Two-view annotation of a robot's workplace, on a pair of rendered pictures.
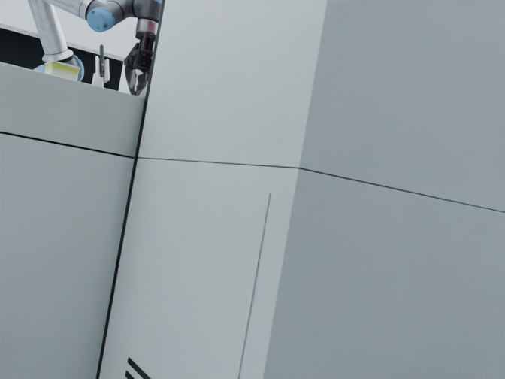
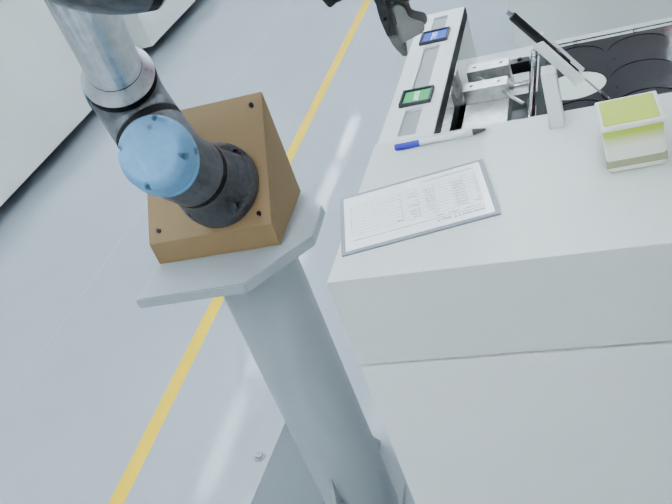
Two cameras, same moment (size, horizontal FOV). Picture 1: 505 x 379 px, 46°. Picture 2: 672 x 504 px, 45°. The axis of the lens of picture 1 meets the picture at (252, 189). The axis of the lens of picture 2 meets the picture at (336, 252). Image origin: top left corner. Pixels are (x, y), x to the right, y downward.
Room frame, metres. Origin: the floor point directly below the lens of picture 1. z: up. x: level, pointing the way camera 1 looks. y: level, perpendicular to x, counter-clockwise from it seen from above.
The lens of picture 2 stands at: (1.09, 1.38, 1.54)
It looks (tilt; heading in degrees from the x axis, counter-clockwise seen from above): 32 degrees down; 324
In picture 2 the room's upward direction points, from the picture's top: 21 degrees counter-clockwise
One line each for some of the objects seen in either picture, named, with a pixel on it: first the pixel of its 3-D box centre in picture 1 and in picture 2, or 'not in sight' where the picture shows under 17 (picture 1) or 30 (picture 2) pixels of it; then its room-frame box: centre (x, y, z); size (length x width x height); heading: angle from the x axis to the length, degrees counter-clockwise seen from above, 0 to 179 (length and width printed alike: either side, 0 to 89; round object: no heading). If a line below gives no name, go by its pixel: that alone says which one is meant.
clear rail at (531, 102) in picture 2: not in sight; (531, 95); (1.88, 0.30, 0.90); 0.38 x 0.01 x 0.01; 120
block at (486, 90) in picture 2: not in sight; (486, 90); (1.98, 0.29, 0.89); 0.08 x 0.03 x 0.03; 30
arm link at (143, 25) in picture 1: (148, 29); not in sight; (1.99, 0.44, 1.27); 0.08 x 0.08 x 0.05
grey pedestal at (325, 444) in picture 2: not in sight; (266, 394); (2.33, 0.79, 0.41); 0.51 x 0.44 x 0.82; 33
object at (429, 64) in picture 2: not in sight; (435, 100); (2.07, 0.34, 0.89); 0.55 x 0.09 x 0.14; 120
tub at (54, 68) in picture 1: (60, 77); (631, 132); (1.56, 0.55, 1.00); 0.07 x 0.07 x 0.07; 34
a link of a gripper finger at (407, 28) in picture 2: (133, 83); (406, 30); (1.98, 0.45, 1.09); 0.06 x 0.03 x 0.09; 30
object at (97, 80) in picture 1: (100, 80); (562, 78); (1.69, 0.48, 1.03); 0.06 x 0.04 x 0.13; 30
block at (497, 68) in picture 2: not in sight; (489, 71); (2.02, 0.23, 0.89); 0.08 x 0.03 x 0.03; 30
